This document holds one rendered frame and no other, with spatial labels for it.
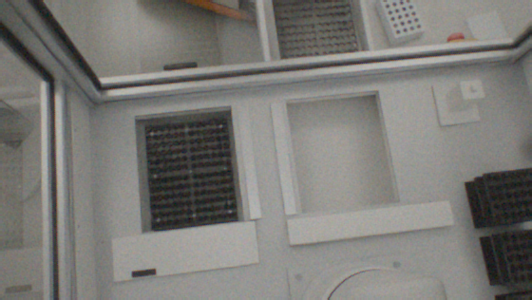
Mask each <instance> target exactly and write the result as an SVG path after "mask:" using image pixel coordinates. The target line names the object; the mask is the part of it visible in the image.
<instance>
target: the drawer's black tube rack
mask: <svg viewBox="0 0 532 300"><path fill-rule="evenodd" d="M215 125H219V122H217V123H215ZM147 133H151V130H149V131H147ZM145 138H146V152H147V165H148V178H149V192H150V206H151V207H152V210H151V230H154V232H160V231H168V230H176V229H182V228H191V227H198V226H205V225H213V224H221V223H229V222H236V221H238V214H237V205H236V197H235V189H234V181H233V164H232V157H231V148H230V140H229V132H228V126H222V125H219V127H211V128H203V129H194V130H187V129H185V131H178V132H169V133H160V134H153V133H151V135H145ZM147 138H148V140H147ZM148 145H149V149H148ZM148 154H149V157H148ZM149 162H150V164H149ZM149 171H150V172H151V174H150V173H149ZM150 181H151V184H150ZM151 197H152V201H151ZM152 216H153V218H152ZM153 224H154V227H153V226H152V225H153Z"/></svg>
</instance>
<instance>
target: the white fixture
mask: <svg viewBox="0 0 532 300"><path fill-rule="evenodd" d="M432 91H433V96H434V100H435V103H436V108H437V111H438V116H439V120H440V124H441V126H446V125H453V124H462V123H471V122H479V121H480V117H479V113H478V109H477V106H476V104H477V103H478V102H479V101H481V100H482V99H483V98H484V97H485V94H484V91H483V87H482V83H481V81H480V80H477V81H469V82H460V83H451V84H435V85H433V86H432Z"/></svg>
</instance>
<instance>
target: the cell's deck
mask: <svg viewBox="0 0 532 300"><path fill-rule="evenodd" d="M477 80H480V81H481V83H482V87H483V91H484V98H483V99H482V100H481V101H479V102H478V103H477V104H476V106H477V109H478V113H479V117H480V121H479V122H471V123H462V124H453V125H446V126H441V124H440V120H439V116H438V111H437V108H436V103H435V100H434V96H433V91H432V86H433V85H435V84H451V83H460V82H469V81H477ZM367 95H375V98H376V102H377V107H378V111H379V117H380V122H381V126H382V131H383V136H384V141H385V145H386V150H387V155H388V160H389V168H390V173H391V178H392V183H393V193H394V197H395V202H394V203H388V204H380V205H372V206H365V207H357V208H350V209H342V210H334V211H327V212H319V213H312V214H304V215H302V211H301V204H300V197H299V191H298V185H297V179H296V172H295V161H294V154H293V147H292V141H291V135H290V128H289V122H288V115H287V104H290V103H306V102H315V101H324V100H333V99H341V98H349V97H359V96H367ZM275 103H281V107H282V113H283V120H284V126H285V133H286V139H287V152H288V159H289V164H290V171H291V178H292V185H293V190H294V203H295V209H296V215H295V216H285V209H284V202H283V195H282V189H281V182H280V174H279V168H278V161H277V154H276V141H275V135H274V128H273V121H272V114H271V108H270V105H271V104H275ZM241 107H248V110H249V118H250V125H251V133H252V140H253V148H254V156H255V164H256V177H257V185H258V191H259V207H260V214H261V218H259V219H251V218H250V211H249V203H248V195H247V188H246V179H245V172H244V163H243V156H242V148H241V140H240V133H239V125H238V110H237V108H241ZM230 109H232V113H233V130H234V138H235V146H236V154H237V168H238V177H239V186H240V192H241V201H242V210H243V216H244V220H243V221H236V222H229V223H221V224H213V225H205V226H198V227H191V228H182V229H176V230H168V231H160V232H152V233H144V223H143V195H142V182H141V166H140V153H139V138H138V125H137V120H142V119H151V118H159V117H169V116H178V115H186V114H195V113H203V112H212V111H220V110H230ZM89 124H90V147H91V170H92V193H93V216H94V240H95V263H96V286H97V294H96V300H291V298H290V293H289V285H288V278H287V271H286V269H289V268H296V267H304V266H311V265H317V264H325V263H333V262H339V261H346V260H354V259H361V258H368V257H375V256H382V255H390V254H397V253H404V254H405V258H406V263H407V269H408V272H411V273H418V274H422V275H429V276H435V277H438V278H439V279H441V280H442V281H443V283H444V285H445V288H446V300H496V299H495V295H501V294H509V293H515V292H522V291H532V284H527V285H521V286H514V287H511V286H503V287H501V285H497V286H490V285H489V281H488V276H487V272H486V269H485V262H484V257H483V253H482V249H481V244H480V241H479V237H484V236H490V235H492V234H500V233H508V232H516V231H522V230H529V229H532V219H531V221H526V222H519V223H512V224H504V225H498V226H490V227H483V228H474V225H473V217H472V213H471V210H470V206H469V201H468V197H467V193H466V187H465V182H469V181H474V178H475V177H482V176H483V173H491V172H500V171H506V170H515V169H523V168H529V167H532V100H531V96H530V93H529V89H528V85H527V82H526V76H525V73H524V69H523V63H522V62H516V61H514V62H513V63H507V64H503V65H495V66H477V67H470V68H460V69H451V70H443V71H433V72H425V73H416V74H407V75H398V76H389V77H381V78H371V79H363V80H354V81H345V82H327V83H318V84H302V85H292V86H284V87H275V88H265V89H258V90H248V91H239V92H231V93H221V94H213V95H204V96H195V97H186V98H177V99H168V100H159V101H151V102H142V103H124V104H116V105H101V106H98V105H97V104H96V103H95V106H92V107H89ZM445 200H448V201H449V205H450V209H451V213H452V217H453V221H454V225H450V226H447V227H442V228H434V229H426V230H420V231H412V232H404V233H397V234H383V235H376V236H368V237H361V238H354V239H346V240H339V241H332V242H324V243H310V244H302V245H295V246H289V245H288V239H287V233H286V220H287V219H294V218H301V217H309V216H331V215H339V214H345V213H353V212H362V211H368V210H376V209H384V208H391V207H399V206H407V205H414V204H421V203H429V202H437V201H445ZM248 221H255V222H256V236H257V244H258V251H259V264H255V265H248V266H240V267H233V268H227V269H219V270H211V271H197V272H183V273H177V274H169V275H162V276H154V277H147V278H140V279H133V280H125V281H119V282H114V271H113V252H112V239H113V238H120V237H128V236H135V235H143V234H156V233H165V232H173V231H179V230H187V229H196V228H203V227H210V226H218V225H226V224H233V223H240V222H248Z"/></svg>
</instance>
